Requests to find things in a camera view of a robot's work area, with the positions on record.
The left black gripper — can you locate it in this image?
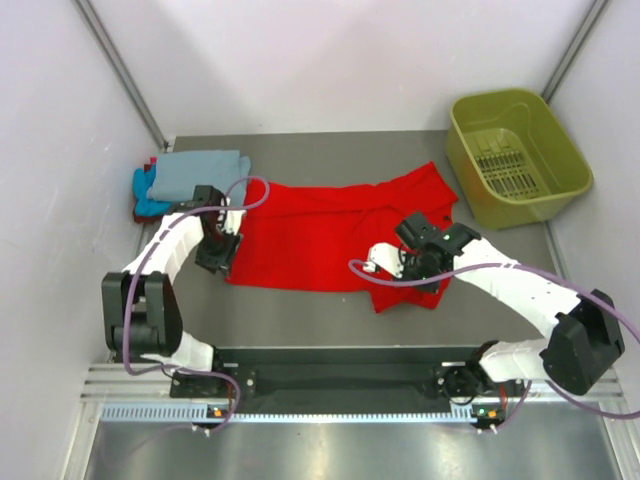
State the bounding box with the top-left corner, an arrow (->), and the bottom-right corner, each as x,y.
195,225 -> 243,279

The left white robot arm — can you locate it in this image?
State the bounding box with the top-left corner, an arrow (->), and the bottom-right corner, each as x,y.
101,185 -> 244,397

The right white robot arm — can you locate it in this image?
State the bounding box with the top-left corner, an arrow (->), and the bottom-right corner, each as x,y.
395,212 -> 625,396

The grey-blue folded t shirt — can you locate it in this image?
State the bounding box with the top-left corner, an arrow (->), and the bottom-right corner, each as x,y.
146,150 -> 251,203

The bright blue folded t shirt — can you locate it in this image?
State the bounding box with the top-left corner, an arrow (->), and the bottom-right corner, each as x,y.
132,166 -> 181,219

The green plastic basket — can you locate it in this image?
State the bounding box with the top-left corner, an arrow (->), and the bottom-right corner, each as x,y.
445,88 -> 593,230

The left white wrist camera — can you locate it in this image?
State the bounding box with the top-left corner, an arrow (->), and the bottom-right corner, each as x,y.
217,197 -> 247,235

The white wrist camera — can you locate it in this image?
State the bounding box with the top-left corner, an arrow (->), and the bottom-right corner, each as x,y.
363,242 -> 406,279
217,197 -> 247,235

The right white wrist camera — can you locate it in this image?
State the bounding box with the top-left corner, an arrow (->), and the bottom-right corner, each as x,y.
363,242 -> 406,279

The white slotted cable duct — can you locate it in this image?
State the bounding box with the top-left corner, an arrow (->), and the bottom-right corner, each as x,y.
100,403 -> 505,425

